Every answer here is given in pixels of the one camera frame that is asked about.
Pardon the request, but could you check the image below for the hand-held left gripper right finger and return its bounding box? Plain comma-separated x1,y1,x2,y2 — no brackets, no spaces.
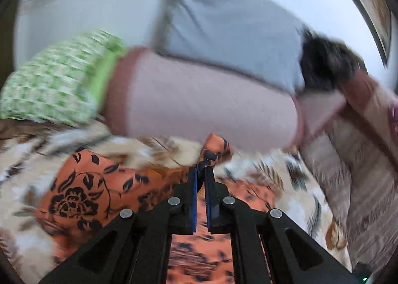
204,166,362,284

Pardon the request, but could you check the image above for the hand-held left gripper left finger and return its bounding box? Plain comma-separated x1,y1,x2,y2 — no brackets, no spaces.
39,166,199,284

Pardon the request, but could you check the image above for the orange black floral garment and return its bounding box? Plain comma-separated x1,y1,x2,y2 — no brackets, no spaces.
34,133,277,284

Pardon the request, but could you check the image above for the beige striped cushion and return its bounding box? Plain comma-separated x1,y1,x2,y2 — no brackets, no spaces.
298,91,398,274

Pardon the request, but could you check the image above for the cream leaf-print blanket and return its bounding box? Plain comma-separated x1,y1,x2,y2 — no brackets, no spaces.
0,119,352,284

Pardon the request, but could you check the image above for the grey cushion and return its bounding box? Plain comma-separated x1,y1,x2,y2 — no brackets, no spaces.
152,0,308,95

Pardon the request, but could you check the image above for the green white patterned pillow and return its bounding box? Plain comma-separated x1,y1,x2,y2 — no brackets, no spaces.
0,29,129,128

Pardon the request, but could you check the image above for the dark furry cloth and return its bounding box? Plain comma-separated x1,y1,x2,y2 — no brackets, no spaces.
299,31,365,98

